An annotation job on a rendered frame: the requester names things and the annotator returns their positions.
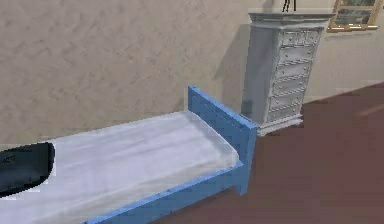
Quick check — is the blue bed with white mattress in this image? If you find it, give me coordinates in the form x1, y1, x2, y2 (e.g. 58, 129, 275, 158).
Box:
0, 84, 260, 224

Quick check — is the gold framed picture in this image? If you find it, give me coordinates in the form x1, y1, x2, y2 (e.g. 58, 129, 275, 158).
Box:
326, 0, 384, 34

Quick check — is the grey chest of drawers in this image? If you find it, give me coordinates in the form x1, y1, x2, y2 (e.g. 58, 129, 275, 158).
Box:
240, 11, 336, 137

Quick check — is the black thin-legged figure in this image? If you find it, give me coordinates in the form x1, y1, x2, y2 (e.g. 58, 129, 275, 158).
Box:
281, 0, 298, 14

